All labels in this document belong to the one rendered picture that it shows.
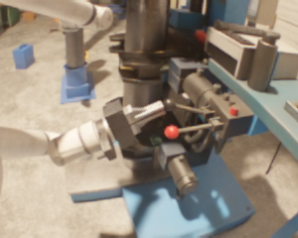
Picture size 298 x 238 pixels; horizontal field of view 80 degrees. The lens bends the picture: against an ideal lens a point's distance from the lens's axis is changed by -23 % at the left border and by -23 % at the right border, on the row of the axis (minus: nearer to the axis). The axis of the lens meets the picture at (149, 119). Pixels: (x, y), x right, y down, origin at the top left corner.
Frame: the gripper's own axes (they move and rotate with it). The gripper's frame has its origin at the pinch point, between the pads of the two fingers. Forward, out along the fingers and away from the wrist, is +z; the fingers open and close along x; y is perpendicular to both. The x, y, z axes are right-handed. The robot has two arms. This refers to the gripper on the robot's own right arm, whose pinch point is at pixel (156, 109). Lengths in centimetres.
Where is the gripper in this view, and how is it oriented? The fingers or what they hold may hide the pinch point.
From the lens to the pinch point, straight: 62.5
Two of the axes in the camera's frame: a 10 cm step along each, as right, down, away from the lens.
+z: 9.2, -3.9, 0.5
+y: -3.0, -6.0, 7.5
